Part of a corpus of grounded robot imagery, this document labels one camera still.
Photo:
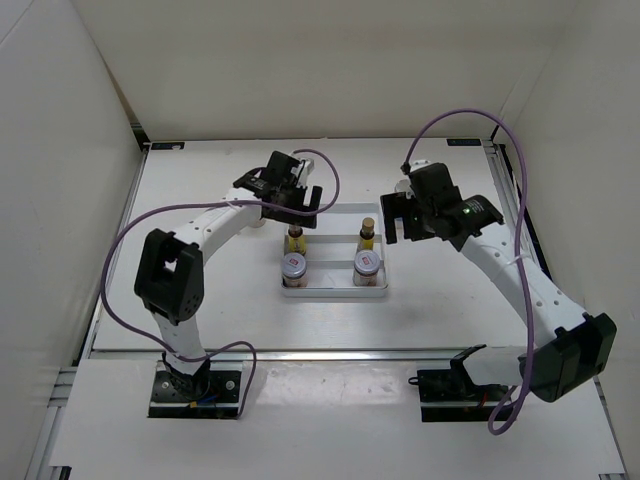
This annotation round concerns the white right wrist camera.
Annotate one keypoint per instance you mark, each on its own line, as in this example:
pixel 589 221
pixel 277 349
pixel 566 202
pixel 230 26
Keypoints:
pixel 409 167

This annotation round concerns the small yellow bottle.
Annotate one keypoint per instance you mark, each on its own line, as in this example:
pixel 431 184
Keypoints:
pixel 366 239
pixel 296 241

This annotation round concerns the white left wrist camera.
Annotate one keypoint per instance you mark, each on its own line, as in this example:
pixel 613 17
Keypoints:
pixel 304 170

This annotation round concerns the left aluminium rail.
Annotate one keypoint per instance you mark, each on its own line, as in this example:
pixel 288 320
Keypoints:
pixel 90 334

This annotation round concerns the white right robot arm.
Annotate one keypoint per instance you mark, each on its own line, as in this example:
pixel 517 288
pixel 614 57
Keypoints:
pixel 565 345

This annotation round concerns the red-lid jar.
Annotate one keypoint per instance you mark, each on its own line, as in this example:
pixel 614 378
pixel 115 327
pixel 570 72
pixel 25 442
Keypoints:
pixel 366 267
pixel 294 270

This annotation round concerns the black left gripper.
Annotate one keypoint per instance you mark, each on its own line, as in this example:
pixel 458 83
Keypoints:
pixel 305 220

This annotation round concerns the right blue corner label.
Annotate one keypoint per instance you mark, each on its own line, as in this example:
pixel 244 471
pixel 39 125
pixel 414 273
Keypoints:
pixel 464 142

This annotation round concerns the white divided tray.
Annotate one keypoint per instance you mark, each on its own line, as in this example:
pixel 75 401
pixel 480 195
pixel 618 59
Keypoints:
pixel 331 251

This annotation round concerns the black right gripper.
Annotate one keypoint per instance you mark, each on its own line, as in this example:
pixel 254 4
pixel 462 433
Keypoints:
pixel 395 206

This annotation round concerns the blue corner label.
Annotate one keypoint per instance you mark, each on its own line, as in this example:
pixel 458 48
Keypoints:
pixel 167 146
pixel 464 142

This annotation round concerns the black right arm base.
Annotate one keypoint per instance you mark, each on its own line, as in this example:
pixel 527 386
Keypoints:
pixel 448 395

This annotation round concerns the tall white shaker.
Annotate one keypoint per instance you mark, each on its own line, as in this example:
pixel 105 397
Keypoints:
pixel 403 187
pixel 257 224

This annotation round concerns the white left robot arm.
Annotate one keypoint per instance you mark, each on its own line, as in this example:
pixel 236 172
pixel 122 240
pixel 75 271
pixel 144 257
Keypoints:
pixel 170 277

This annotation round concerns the front aluminium rail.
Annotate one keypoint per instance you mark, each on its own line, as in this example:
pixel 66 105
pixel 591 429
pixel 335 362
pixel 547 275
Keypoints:
pixel 304 355

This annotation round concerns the aluminium rail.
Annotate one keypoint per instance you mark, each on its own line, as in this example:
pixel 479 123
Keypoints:
pixel 90 334
pixel 521 241
pixel 304 355

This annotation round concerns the right aluminium rail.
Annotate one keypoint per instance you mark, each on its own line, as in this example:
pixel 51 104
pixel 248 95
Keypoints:
pixel 521 241

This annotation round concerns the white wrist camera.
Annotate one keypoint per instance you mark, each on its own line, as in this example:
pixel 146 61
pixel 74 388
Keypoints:
pixel 409 167
pixel 304 170

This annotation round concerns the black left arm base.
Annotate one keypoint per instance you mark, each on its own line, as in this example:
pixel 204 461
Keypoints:
pixel 207 394

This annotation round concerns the left blue corner label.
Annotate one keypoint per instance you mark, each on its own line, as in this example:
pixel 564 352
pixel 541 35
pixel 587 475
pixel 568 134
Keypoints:
pixel 167 146

